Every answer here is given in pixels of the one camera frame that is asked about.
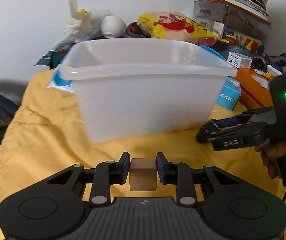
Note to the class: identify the person's right hand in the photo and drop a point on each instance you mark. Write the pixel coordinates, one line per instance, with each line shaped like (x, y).
(275, 151)

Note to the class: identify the yellow quilted cloth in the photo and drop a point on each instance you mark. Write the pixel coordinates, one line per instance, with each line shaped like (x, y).
(48, 135)

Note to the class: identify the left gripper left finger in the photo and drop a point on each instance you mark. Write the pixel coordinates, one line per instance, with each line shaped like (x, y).
(107, 174)

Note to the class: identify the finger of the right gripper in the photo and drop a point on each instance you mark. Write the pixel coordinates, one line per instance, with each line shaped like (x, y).
(216, 125)
(241, 134)

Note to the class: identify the white plastic bag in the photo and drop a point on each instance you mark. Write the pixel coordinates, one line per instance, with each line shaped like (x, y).
(82, 25)

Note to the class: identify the white blue flat package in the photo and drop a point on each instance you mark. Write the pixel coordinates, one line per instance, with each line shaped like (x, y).
(58, 82)

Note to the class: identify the white printed carton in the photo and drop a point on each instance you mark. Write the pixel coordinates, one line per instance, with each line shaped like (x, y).
(239, 60)

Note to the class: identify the white ceramic cup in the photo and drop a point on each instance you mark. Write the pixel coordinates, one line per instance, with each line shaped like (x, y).
(112, 27)

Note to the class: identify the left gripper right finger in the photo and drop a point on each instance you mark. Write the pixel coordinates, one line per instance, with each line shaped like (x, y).
(178, 174)

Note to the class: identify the translucent white plastic bin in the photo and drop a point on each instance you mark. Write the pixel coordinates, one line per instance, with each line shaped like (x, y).
(130, 87)

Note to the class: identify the stack of books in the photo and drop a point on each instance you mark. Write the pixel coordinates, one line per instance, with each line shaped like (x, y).
(248, 17)

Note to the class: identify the colourful wooden toy set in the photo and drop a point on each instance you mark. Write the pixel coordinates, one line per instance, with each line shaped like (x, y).
(242, 40)

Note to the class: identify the tan wooden cube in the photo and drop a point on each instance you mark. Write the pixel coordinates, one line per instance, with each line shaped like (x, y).
(143, 175)

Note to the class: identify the yellow red snack bag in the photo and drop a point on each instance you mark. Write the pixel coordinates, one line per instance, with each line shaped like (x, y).
(174, 25)

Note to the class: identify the teal cardboard box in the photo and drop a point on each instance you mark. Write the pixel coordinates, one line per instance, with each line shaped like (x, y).
(230, 94)

